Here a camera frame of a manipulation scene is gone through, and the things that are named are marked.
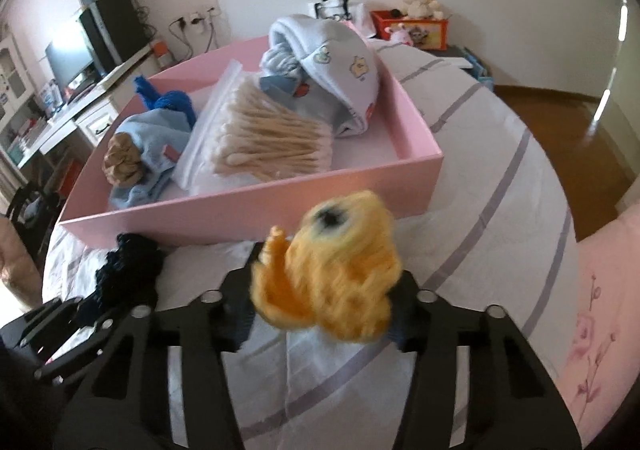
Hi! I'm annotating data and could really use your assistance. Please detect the black office chair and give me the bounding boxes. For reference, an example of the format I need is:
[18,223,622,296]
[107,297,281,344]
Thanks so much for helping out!
[7,179,62,257]

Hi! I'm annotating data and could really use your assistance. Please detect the blue crochet piece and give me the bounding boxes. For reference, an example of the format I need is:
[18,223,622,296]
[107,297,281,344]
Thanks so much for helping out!
[94,232,167,321]
[132,74,197,125]

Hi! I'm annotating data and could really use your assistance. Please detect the black computer monitor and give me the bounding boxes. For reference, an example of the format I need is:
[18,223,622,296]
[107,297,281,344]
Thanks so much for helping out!
[44,24,97,91]

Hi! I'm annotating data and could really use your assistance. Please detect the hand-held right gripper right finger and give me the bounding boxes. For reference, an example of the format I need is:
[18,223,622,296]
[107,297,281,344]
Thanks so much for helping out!
[387,275,583,450]

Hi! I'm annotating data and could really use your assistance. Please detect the pink heart plush toy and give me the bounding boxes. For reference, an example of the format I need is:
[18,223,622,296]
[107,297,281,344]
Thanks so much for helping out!
[387,22,417,47]

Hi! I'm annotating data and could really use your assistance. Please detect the wall power outlets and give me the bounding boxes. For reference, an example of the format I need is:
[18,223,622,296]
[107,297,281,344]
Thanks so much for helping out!
[172,3,222,34]

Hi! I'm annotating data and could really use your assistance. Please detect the white desk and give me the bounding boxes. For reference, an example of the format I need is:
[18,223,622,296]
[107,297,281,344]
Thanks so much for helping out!
[9,42,162,171]

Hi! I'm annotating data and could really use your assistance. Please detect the round table with striped cover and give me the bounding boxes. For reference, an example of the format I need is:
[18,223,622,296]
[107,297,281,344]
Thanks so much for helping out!
[42,36,582,450]

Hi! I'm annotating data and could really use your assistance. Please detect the bag of cotton swabs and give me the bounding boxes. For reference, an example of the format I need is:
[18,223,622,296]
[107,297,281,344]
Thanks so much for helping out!
[172,58,335,197]

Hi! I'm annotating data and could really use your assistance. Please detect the white plush sheep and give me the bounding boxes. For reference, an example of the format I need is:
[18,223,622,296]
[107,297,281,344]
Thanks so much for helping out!
[402,0,447,21]

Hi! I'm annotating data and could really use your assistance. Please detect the white hutch cabinet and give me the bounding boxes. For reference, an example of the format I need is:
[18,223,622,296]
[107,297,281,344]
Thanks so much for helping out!
[0,36,29,131]

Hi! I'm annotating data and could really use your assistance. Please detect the yellow crochet toy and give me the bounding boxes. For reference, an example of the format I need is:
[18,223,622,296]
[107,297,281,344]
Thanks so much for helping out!
[249,189,404,344]

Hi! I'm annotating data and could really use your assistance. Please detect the pink floral bedsheet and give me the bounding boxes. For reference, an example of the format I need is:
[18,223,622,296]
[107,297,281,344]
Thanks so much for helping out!
[554,209,640,450]

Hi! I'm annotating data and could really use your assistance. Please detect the orange toy box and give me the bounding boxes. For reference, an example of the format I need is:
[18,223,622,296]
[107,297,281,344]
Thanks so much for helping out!
[369,8,449,51]

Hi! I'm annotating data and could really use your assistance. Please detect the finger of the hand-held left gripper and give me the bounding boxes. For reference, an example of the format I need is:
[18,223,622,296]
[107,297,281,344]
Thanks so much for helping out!
[34,315,131,383]
[0,297,101,356]

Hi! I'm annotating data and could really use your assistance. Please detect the white tote bag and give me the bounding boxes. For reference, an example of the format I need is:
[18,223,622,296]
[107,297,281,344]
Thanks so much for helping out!
[307,0,374,39]

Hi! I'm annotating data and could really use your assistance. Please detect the slim black computer tower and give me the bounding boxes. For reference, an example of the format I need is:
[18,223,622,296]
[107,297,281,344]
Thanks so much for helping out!
[78,8,109,76]

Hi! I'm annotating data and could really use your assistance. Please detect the pink cardboard box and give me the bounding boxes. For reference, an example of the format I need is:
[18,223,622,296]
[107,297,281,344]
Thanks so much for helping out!
[59,34,446,251]

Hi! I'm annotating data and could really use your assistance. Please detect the printed light blue baby cloth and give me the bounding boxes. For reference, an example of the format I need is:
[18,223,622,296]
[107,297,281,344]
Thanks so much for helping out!
[259,14,385,139]

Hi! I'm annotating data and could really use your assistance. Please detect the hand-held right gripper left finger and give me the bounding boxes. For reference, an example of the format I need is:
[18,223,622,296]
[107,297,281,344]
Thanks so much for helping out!
[52,270,253,450]

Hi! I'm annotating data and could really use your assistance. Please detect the large black computer tower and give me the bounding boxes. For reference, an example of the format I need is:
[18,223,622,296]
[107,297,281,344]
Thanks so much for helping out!
[94,0,152,66]

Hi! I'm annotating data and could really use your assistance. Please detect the black power cables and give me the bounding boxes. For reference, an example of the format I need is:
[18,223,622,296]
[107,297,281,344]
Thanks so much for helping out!
[134,4,217,61]

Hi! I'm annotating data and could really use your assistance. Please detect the light blue fleece cloth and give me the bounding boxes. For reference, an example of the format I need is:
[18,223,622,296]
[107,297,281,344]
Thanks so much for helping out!
[107,106,194,211]

